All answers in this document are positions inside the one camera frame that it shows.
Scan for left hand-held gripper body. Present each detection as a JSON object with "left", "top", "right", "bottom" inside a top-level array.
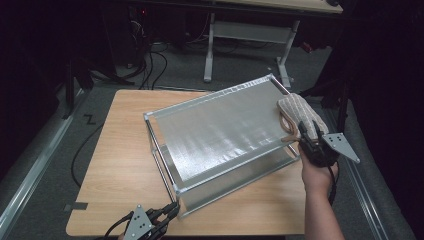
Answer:
[{"left": 123, "top": 203, "right": 170, "bottom": 240}]

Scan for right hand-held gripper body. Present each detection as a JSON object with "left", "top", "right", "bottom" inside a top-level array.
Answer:
[{"left": 299, "top": 132, "right": 361, "bottom": 169}]

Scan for beige striped towel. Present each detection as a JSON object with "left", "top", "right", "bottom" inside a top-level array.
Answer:
[{"left": 276, "top": 93, "right": 330, "bottom": 144}]

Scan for person's right hand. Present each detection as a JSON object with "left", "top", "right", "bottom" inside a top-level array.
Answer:
[{"left": 299, "top": 149, "right": 340, "bottom": 197}]

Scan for black stand leg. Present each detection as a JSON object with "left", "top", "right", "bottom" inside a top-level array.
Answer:
[
  {"left": 299, "top": 76, "right": 353, "bottom": 141},
  {"left": 61, "top": 58, "right": 134, "bottom": 120}
]

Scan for grey tape strip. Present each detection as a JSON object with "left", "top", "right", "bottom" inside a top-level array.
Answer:
[{"left": 63, "top": 201, "right": 89, "bottom": 212}]

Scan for white-legged desk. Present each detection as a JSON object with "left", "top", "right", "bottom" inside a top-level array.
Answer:
[{"left": 203, "top": 0, "right": 344, "bottom": 89}]

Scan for black computer tower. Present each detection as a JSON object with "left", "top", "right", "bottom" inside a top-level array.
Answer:
[{"left": 128, "top": 6, "right": 151, "bottom": 68}]

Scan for right hand-held gripper cable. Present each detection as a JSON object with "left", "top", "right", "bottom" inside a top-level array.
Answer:
[{"left": 328, "top": 164, "right": 339, "bottom": 207}]

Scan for black floor cable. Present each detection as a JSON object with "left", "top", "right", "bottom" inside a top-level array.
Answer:
[{"left": 70, "top": 122, "right": 105, "bottom": 188}]

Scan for black cable bundle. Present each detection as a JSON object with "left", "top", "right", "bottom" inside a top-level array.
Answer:
[{"left": 128, "top": 19, "right": 169, "bottom": 91}]

